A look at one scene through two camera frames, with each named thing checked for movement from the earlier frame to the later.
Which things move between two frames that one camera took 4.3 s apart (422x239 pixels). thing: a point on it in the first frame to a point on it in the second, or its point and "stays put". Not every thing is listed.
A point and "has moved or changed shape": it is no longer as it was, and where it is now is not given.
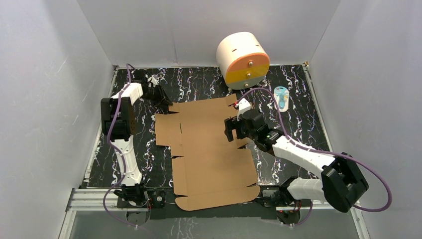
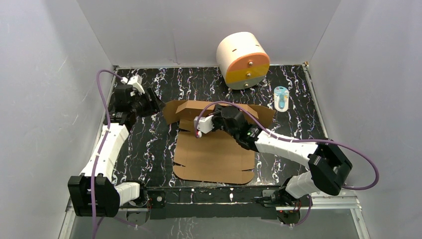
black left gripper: x=158 y=94 to x=151 y=101
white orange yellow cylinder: x=243 y=59 stays put
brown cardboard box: x=211 y=171 has moved or changed shape
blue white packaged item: x=281 y=97 stays put
